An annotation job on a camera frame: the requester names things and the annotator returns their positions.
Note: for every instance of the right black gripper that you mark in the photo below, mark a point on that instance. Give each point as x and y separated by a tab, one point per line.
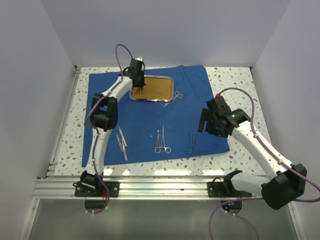
220	133

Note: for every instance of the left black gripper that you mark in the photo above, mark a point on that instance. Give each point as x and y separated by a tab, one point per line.
142	84

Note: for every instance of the steel tray with orange mat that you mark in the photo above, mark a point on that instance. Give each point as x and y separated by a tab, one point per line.
157	89

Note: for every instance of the steel scissors with ring handles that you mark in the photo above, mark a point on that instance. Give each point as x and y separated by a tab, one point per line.
177	94

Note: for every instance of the steel forceps with ring handles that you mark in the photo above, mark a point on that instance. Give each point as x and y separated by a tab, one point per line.
163	147

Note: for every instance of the blue surgical cloth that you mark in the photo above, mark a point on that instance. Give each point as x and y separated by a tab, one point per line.
140	120

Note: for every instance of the steel scalpel handle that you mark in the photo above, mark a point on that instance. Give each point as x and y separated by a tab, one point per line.
119	142
122	136
124	150

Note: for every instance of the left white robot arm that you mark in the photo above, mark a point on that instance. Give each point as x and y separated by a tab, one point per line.
103	118

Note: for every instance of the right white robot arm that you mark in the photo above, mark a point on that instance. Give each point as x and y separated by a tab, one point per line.
282	181

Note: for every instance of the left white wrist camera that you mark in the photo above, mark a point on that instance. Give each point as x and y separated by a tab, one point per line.
139	59

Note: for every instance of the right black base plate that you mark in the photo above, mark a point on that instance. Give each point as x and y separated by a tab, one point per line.
218	188

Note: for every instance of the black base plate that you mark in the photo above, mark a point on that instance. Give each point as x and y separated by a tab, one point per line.
218	188
84	190

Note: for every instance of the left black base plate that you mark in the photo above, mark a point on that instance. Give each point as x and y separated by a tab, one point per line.
84	190

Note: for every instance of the aluminium rail frame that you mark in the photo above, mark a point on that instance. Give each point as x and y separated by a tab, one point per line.
161	200

